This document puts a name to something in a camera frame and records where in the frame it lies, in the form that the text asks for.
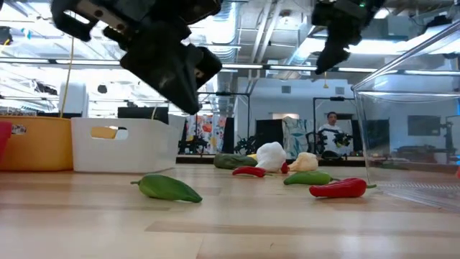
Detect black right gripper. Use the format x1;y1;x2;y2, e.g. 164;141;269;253
311;0;385;76

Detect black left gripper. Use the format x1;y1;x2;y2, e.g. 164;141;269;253
50;0;224;116

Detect dark green cucumber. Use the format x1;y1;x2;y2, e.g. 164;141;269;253
213;153;259;171

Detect cream garlic bulb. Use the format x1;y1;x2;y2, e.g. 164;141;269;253
287;151;319;173

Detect white garlic bulb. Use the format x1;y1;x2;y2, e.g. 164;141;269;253
255;141;288;173

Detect green jalapeno pepper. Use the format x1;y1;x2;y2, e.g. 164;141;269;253
129;173;203;204
282;171;341;186

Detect long ceiling light strip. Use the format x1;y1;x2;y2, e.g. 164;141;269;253
0;58;378;73

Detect colourful floral curtain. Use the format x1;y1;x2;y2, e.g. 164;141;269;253
185;114;228;155

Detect black computer monitor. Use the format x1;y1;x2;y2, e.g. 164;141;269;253
117;106;169;125

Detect person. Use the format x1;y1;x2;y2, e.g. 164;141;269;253
318;111;355;160

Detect black lab equipment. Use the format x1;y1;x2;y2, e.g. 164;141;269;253
178;136;203;155

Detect clear plastic bin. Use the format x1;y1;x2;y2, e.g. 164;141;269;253
351;22;460;213

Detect white teal floral cloth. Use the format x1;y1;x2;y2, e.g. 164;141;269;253
282;115;308;150

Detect white plastic bin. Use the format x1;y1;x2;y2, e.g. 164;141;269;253
70;114;187;175

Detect black panel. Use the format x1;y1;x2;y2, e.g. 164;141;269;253
255;119;285;148

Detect white pillar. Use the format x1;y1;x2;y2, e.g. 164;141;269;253
58;81;90;118

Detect yellow plastic bin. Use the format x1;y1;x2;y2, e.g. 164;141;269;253
0;115;119;172

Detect red plastic bin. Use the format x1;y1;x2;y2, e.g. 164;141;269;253
0;121;14;161

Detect slanted silver ceiling duct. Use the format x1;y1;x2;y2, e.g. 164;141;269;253
285;0;326;73

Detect black frame stand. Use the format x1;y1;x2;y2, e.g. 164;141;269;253
312;96;351;152
195;91;252;126

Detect dark wall panel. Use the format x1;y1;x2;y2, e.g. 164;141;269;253
408;114;443;137

